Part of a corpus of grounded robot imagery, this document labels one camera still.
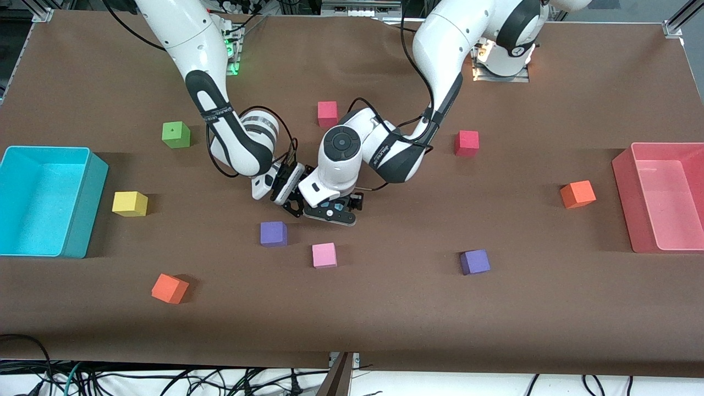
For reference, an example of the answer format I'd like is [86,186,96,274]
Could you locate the purple foam block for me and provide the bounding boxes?
[460,249,491,276]
[260,221,288,247]

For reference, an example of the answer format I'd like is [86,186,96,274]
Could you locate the pink foam block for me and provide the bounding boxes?
[312,243,338,269]

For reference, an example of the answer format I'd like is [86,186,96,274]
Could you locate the red foam block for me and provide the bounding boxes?
[317,101,339,128]
[454,130,480,158]

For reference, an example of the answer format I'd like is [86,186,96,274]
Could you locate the green foam block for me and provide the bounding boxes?
[162,122,191,149]

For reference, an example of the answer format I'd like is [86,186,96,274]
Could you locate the brown table cover sheet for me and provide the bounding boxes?
[0,10,704,378]

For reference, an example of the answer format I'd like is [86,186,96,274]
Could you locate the yellow foam block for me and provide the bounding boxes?
[112,191,149,217]

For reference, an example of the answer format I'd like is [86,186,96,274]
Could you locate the orange foam block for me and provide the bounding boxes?
[151,273,190,305]
[560,180,597,210]

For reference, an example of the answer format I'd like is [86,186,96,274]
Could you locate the cyan plastic bin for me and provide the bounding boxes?
[0,146,109,259]

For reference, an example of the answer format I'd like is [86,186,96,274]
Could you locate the pink plastic bin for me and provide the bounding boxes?
[612,142,704,254]

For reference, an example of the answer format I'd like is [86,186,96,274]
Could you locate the aluminium corner profile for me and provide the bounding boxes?
[663,0,704,38]

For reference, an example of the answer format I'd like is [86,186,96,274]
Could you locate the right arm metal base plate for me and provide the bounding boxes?
[223,22,243,76]

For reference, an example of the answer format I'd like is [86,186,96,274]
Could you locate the brown angled post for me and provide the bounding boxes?
[316,352,354,396]

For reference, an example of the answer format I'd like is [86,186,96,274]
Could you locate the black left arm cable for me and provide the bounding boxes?
[349,0,441,191]

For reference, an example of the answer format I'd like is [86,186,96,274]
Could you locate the black cable on table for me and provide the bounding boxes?
[379,15,420,35]

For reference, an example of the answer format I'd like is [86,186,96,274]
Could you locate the aluminium frame profile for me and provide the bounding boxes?
[322,0,402,17]

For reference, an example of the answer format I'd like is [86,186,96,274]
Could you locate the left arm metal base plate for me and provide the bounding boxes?
[470,27,531,83]

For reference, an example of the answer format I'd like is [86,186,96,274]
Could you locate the teal floor cable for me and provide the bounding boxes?
[63,362,84,396]

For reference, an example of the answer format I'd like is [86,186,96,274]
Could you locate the black looped floor cable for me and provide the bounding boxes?
[0,333,53,396]

